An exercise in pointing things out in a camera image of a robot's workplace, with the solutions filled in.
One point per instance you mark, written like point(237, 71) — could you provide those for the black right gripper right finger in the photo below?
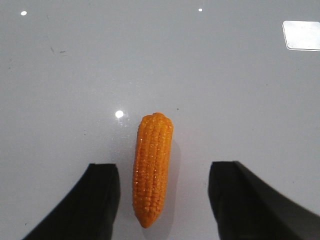
point(247, 208)

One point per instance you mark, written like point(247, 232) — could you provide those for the orange plastic corn cob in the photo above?
point(151, 167)

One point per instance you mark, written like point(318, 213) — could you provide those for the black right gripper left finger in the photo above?
point(88, 211)

